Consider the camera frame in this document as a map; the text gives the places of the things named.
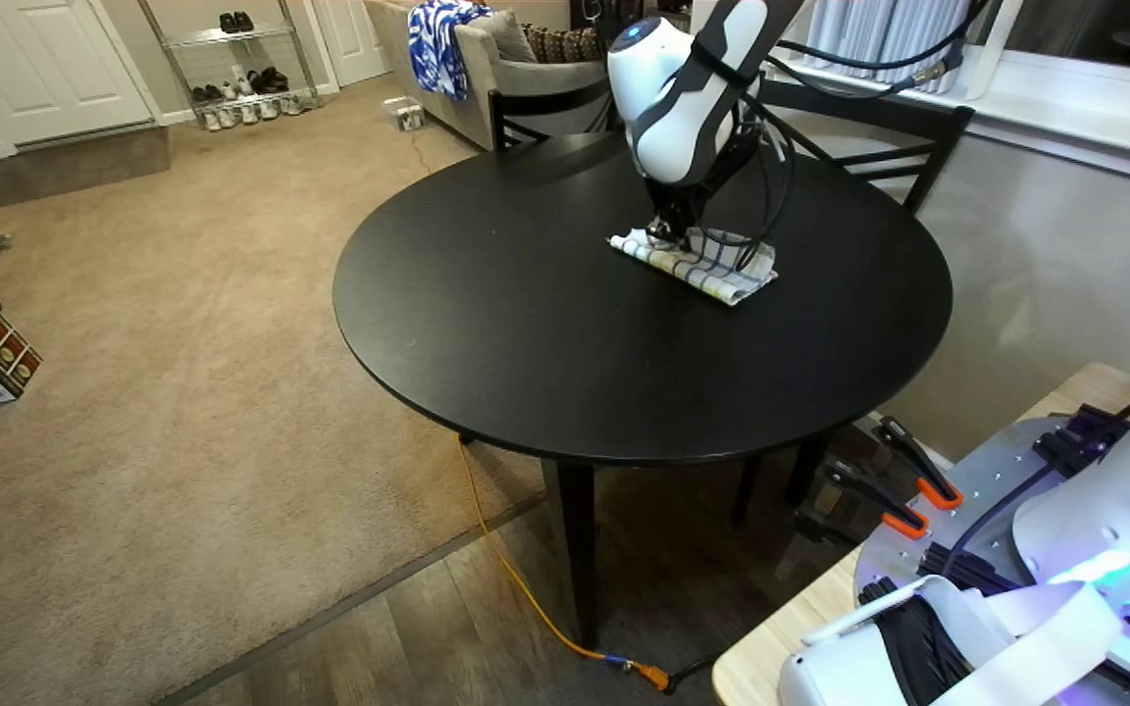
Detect beige armchair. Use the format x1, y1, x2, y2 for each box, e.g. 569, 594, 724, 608
366, 0, 624, 157

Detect black table leg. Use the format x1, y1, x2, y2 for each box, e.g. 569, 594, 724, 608
549, 454, 605, 656
730, 451, 770, 531

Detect metal shoe rack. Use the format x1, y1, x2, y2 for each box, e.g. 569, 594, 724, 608
158, 3, 323, 135

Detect orange extension cord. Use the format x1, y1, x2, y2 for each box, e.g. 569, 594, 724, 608
460, 445, 673, 699

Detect black wooden chair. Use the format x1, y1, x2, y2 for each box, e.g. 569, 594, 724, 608
481, 76, 624, 157
757, 76, 977, 214

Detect silver robot mounting plate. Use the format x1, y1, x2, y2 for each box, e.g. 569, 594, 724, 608
853, 403, 1130, 706

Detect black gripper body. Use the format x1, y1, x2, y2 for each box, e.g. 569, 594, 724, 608
642, 174, 724, 248

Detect brown door mat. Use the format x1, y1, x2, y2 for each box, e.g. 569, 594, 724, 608
0, 123, 175, 211

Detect small white floor item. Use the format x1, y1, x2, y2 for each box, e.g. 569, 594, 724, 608
379, 92, 427, 137

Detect grey window curtain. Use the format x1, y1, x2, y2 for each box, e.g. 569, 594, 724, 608
802, 0, 977, 61

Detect black clamp orange tips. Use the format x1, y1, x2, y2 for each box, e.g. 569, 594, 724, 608
872, 411, 970, 513
791, 454, 935, 545

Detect white plaid checked towel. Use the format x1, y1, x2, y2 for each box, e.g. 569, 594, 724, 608
605, 221, 786, 315

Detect blue white patterned blanket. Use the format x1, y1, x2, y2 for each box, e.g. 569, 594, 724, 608
403, 0, 492, 101

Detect white interior door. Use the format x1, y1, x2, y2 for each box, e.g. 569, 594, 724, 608
306, 0, 391, 93

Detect white panel door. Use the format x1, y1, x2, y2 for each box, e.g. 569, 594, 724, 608
0, 0, 158, 149

